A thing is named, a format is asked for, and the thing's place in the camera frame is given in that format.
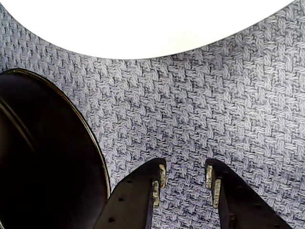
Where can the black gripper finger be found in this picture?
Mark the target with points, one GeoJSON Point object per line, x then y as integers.
{"type": "Point", "coordinates": [133, 202]}
{"type": "Point", "coordinates": [238, 210]}

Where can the white round plate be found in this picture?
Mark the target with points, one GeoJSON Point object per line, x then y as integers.
{"type": "Point", "coordinates": [143, 23]}

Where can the black metal bucket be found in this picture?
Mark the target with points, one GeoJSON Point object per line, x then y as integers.
{"type": "Point", "coordinates": [35, 155]}

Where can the blue woven tablecloth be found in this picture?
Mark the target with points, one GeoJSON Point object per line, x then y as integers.
{"type": "Point", "coordinates": [190, 107]}

